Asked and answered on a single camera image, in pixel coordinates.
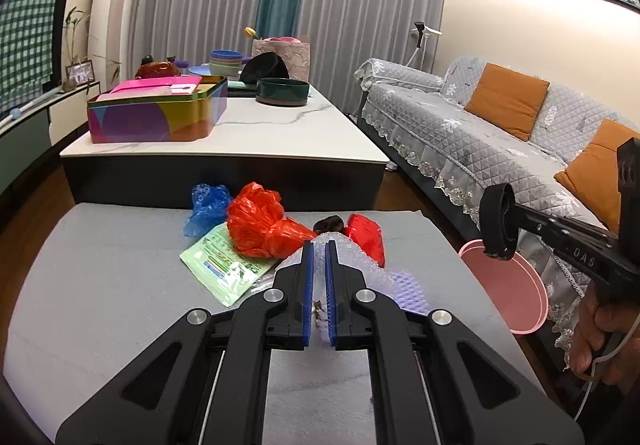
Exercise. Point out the pink lace bag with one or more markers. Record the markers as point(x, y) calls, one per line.
point(297, 57)

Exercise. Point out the green checkered cloth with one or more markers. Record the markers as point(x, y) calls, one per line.
point(25, 45)

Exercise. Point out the colourful tin box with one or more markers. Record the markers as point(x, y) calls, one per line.
point(150, 122)

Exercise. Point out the green printed packet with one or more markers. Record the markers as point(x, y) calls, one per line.
point(220, 260)

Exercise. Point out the grey quilted sofa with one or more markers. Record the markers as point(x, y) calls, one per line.
point(450, 135)

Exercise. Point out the person's right hand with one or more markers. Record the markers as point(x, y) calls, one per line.
point(585, 340)

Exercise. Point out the red shiny packet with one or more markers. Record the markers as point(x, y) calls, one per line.
point(366, 235)

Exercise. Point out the blue plastic bag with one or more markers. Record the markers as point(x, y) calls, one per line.
point(205, 207)

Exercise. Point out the green television cabinet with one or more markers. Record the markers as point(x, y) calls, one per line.
point(25, 145)

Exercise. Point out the red brown teapot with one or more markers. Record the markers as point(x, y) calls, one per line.
point(157, 69)

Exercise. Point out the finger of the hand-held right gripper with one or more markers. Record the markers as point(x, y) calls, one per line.
point(565, 235)

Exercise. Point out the blue plate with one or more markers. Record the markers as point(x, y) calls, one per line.
point(199, 70)

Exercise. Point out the stack of pastel bowls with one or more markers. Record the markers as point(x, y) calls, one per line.
point(226, 62)

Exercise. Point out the small photo frame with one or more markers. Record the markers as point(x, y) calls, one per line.
point(80, 71)

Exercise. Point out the purple plastic item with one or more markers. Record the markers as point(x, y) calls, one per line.
point(179, 62)

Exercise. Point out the grey table mat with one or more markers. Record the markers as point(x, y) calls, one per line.
point(110, 285)

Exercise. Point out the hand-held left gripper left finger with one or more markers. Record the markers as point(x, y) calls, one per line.
point(308, 295)

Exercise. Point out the red plastic bag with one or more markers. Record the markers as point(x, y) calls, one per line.
point(257, 220)

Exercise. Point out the orange cushion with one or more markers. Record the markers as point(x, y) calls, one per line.
point(507, 100)
point(595, 165)

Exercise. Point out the white marble coffee table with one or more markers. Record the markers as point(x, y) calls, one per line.
point(280, 140)

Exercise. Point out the yellow artificial flower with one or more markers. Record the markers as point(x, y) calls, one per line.
point(250, 31)

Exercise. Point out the grey curtain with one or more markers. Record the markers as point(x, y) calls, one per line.
point(200, 0)

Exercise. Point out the dark green round bowl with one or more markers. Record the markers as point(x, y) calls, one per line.
point(282, 90)

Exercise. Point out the white floor stand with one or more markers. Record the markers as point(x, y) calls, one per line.
point(422, 40)

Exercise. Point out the pink flat box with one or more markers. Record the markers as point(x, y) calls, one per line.
point(145, 87)

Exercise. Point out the pink plastic bin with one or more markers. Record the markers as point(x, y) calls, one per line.
point(520, 295)

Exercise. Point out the brown sequined hair bow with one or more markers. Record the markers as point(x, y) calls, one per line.
point(328, 224)

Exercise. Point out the mint green tray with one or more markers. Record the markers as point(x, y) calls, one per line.
point(239, 85)

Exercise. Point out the purple bubble wrap piece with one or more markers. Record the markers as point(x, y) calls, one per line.
point(380, 282)

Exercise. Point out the white standing air conditioner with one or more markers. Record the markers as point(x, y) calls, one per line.
point(122, 10)

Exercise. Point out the potted bamboo plant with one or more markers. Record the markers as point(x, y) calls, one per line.
point(72, 50)

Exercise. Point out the white blue stick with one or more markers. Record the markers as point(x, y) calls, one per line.
point(25, 107)

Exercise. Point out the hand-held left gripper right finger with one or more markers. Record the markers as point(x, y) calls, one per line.
point(330, 295)

